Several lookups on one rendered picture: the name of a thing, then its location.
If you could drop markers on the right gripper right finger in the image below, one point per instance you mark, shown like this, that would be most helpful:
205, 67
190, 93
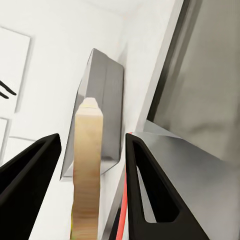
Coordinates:
174, 219

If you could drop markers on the swivel chair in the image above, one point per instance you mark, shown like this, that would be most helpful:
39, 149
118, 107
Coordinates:
209, 186

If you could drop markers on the jigsaw puzzle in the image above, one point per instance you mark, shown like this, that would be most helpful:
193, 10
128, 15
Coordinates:
88, 132

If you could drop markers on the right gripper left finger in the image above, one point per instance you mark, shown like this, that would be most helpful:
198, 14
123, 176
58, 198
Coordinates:
24, 181

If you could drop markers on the desk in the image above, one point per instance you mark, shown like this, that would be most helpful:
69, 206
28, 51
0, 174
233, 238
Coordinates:
182, 72

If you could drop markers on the toy box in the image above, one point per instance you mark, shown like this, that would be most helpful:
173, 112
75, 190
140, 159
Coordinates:
103, 80

